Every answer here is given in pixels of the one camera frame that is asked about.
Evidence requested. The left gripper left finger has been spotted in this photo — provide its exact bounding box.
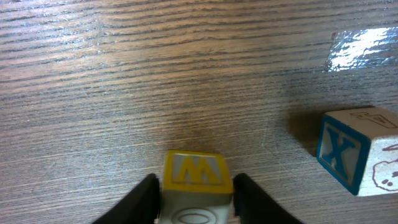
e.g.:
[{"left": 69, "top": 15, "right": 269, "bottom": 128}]
[{"left": 93, "top": 174, "right": 160, "bottom": 224}]

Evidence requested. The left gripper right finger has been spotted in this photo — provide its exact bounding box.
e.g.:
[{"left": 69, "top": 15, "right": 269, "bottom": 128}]
[{"left": 233, "top": 173, "right": 302, "bottom": 224}]

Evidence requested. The yellow M block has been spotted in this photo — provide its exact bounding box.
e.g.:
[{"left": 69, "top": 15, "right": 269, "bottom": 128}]
[{"left": 159, "top": 150, "right": 234, "bottom": 224}]

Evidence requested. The white block number four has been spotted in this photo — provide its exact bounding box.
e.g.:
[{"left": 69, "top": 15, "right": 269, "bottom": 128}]
[{"left": 317, "top": 107, "right": 397, "bottom": 197}]

